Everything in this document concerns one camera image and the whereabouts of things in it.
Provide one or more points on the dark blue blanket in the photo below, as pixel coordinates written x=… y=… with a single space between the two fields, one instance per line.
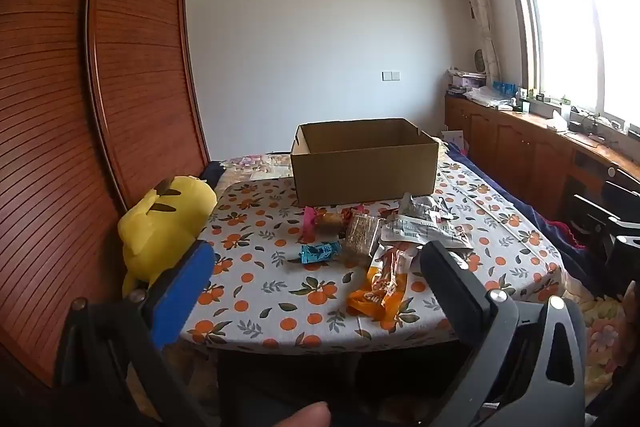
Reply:
x=575 y=264

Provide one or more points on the purple box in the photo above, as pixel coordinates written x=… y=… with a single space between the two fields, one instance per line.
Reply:
x=465 y=83

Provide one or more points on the wooden slatted wardrobe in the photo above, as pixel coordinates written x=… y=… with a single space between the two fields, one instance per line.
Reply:
x=75 y=107

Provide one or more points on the orange fruit print tablecloth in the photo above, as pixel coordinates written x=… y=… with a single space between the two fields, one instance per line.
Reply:
x=280 y=297

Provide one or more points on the clear grain bar packet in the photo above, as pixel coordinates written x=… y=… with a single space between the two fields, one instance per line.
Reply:
x=361 y=237

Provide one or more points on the white tissue pack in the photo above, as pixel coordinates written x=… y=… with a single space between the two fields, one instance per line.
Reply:
x=558 y=121

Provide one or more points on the brown cardboard box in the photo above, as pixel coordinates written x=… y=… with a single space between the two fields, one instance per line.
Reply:
x=360 y=177

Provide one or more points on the brown pastry snack packet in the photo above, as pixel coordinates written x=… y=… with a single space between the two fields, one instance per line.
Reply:
x=330 y=222

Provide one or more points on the person's left hand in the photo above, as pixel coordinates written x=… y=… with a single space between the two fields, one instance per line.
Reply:
x=302 y=416

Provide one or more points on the yellow plush toy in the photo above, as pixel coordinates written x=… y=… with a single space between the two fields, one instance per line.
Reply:
x=160 y=227

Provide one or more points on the white wall switch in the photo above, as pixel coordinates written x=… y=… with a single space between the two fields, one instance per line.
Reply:
x=391 y=75

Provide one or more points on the blue box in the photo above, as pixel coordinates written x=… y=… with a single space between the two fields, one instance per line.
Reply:
x=504 y=87

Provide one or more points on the dark blue pillow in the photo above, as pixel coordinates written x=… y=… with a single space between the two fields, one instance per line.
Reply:
x=212 y=173

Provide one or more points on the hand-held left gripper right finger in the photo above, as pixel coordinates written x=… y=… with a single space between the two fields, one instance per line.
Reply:
x=450 y=294

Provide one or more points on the floral bed blanket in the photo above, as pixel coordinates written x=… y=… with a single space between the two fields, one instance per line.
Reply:
x=597 y=337

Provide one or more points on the blue candy packet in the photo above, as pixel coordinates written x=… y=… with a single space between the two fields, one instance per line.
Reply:
x=320 y=252

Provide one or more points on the silver snack packet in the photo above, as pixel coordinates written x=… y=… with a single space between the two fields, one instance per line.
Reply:
x=422 y=207

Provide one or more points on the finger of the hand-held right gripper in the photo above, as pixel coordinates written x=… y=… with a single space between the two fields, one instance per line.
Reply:
x=600 y=212
x=622 y=184

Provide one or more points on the round grey fan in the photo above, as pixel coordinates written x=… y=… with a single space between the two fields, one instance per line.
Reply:
x=480 y=61

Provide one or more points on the wooden framed window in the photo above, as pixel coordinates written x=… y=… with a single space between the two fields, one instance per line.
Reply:
x=575 y=22

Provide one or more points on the long wooden cabinet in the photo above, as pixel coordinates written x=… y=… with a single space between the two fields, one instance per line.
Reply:
x=520 y=147

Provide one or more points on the white snack packet red edge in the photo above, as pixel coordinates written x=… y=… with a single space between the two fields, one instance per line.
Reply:
x=425 y=234

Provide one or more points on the clear plastic bag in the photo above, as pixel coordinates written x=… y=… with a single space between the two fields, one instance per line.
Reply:
x=490 y=98

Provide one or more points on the white paper bag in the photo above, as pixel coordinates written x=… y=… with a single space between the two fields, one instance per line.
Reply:
x=454 y=141

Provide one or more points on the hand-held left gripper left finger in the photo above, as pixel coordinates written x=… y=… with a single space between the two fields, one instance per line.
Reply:
x=184 y=294

